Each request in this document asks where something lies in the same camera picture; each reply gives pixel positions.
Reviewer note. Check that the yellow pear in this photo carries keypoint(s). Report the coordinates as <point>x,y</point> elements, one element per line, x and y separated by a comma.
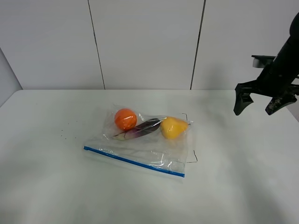
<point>172,127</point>

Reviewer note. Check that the purple eggplant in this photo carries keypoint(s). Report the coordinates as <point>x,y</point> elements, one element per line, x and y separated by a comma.
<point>140,130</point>

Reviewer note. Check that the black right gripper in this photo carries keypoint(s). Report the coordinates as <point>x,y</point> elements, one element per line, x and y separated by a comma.
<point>274,81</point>

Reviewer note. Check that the clear zip bag blue seal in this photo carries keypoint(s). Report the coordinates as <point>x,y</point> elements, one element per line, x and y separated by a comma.
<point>152,151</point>

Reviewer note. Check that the orange fruit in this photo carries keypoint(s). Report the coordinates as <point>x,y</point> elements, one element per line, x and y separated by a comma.
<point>125,119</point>

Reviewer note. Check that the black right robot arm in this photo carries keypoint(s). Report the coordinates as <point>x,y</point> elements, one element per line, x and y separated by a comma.
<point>291,46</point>

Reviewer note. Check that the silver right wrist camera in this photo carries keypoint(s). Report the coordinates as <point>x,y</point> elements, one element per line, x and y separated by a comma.
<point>261,63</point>

